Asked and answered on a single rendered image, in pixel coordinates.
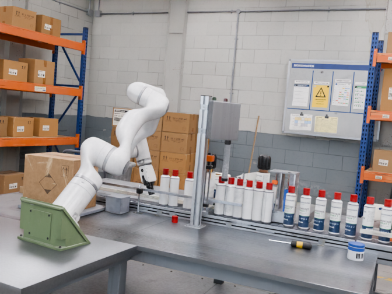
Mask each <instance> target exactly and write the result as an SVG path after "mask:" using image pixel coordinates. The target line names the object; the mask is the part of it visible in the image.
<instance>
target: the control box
mask: <svg viewBox="0 0 392 294"><path fill-rule="evenodd" d="M208 105H209V106H208V121H207V128H206V138H207V139H221V140H232V141H237V140H238V133H239V121H240V108H241V104H239V103H228V102H222V101H209V104H208Z"/></svg>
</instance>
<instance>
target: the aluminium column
mask: <svg viewBox="0 0 392 294"><path fill-rule="evenodd" d="M209 101H212V96H206V95H201V100H200V104H206V105H208V104H209ZM207 121H208V110H199V121H198V128H204V129H206V128H207ZM207 150H208V139H207V138H206V134H200V133H198V134H197V148H196V156H195V169H194V182H193V189H192V203H191V216H190V226H195V227H199V226H201V218H202V205H203V197H204V184H205V171H206V163H207Z"/></svg>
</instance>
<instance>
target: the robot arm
mask: <svg viewBox="0 0 392 294"><path fill-rule="evenodd" d="M127 96H128V98H129V99H130V100H131V101H132V102H134V103H136V104H138V105H140V106H142V107H144V108H138V109H133V110H129V111H128V112H126V113H125V114H124V116H123V117H122V119H121V120H120V122H119V123H118V125H117V127H116V131H115V133H116V137H117V140H118V142H119V144H120V146H119V147H118V148H116V147H115V146H113V145H111V144H109V143H107V142H105V141H103V140H101V139H99V138H95V137H91V138H88V139H86V140H85V141H84V142H83V143H82V145H81V147H80V169H79V170H78V172H77V173H76V174H75V176H74V177H73V179H72V180H71V181H70V182H69V183H68V185H67V186H66V187H65V188H64V190H63V191H62V193H60V195H59V196H58V197H57V199H56V200H55V201H54V202H53V203H52V204H55V205H59V206H63V207H65V209H66V210H67V211H68V213H69V214H70V215H71V216H72V218H73V220H74V221H75V222H76V224H77V225H78V221H79V219H80V215H81V213H82V212H83V211H84V209H85V208H86V207H87V205H88V204H89V202H90V201H91V200H92V198H93V197H94V196H95V194H96V193H97V192H98V190H99V189H100V187H101V186H102V182H103V181H102V178H101V177H100V175H99V174H98V172H97V171H96V170H95V168H94V166H96V167H98V168H100V169H102V170H104V171H105V172H107V173H109V174H111V175H114V176H122V175H123V174H124V173H125V172H127V170H128V168H129V166H130V158H136V163H137V165H138V166H139V173H140V177H141V181H142V183H143V184H144V185H145V186H146V188H147V189H151V190H154V189H153V184H154V183H155V181H156V175H155V172H154V169H153V166H152V164H151V162H152V160H151V156H150V152H149V148H148V143H147V140H146V138H147V137H149V136H151V135H153V134H154V133H155V131H156V129H157V126H158V123H159V120H160V118H161V117H163V116H164V115H165V114H166V113H167V111H168V109H169V106H170V104H169V100H168V98H167V97H166V94H165V91H164V90H163V89H161V88H159V87H154V86H151V85H149V84H146V83H142V82H134V83H132V84H130V85H129V86H128V88H127ZM78 226H79V225H78Z"/></svg>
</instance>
